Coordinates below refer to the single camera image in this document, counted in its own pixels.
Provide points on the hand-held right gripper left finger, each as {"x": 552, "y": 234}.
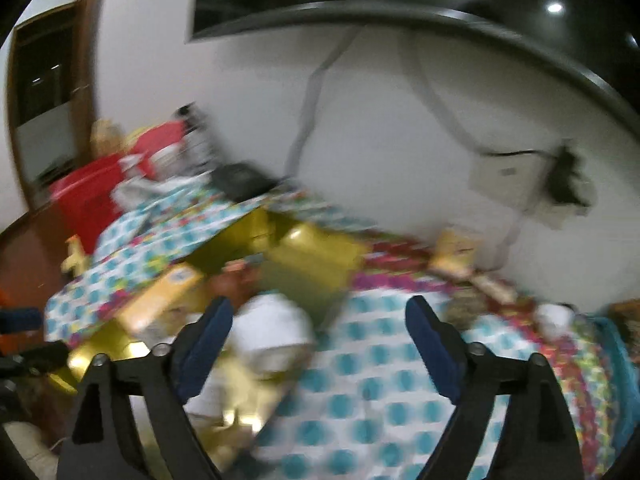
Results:
{"x": 205, "y": 345}

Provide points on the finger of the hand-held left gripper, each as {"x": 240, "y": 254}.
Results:
{"x": 35, "y": 357}
{"x": 20, "y": 319}

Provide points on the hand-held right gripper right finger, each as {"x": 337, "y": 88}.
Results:
{"x": 432, "y": 345}

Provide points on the white towel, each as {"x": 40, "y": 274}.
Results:
{"x": 210, "y": 392}
{"x": 555, "y": 317}
{"x": 275, "y": 330}

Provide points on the brown toy figurine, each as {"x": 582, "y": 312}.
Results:
{"x": 235, "y": 285}

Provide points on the long yellow box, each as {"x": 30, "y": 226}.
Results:
{"x": 160, "y": 295}

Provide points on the gold metal tray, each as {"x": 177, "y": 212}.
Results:
{"x": 310, "y": 260}

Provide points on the polka dot tablecloth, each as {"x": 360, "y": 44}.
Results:
{"x": 380, "y": 360}

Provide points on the yellow duck toy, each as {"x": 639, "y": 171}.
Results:
{"x": 75, "y": 255}

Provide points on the red gift bag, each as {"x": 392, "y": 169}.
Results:
{"x": 87, "y": 200}
{"x": 160, "y": 137}

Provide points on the black router box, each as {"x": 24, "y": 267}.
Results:
{"x": 242, "y": 180}

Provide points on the blue cloth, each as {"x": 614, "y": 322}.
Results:
{"x": 617, "y": 345}

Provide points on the yellow cardboard boxes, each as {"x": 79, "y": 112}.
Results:
{"x": 105, "y": 135}

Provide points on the black spray bottle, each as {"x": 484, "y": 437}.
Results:
{"x": 197, "y": 135}

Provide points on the black charger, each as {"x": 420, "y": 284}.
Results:
{"x": 565, "y": 180}

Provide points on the wooden door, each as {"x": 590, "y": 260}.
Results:
{"x": 45, "y": 85}

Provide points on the beige wall socket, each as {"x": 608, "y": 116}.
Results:
{"x": 505, "y": 177}

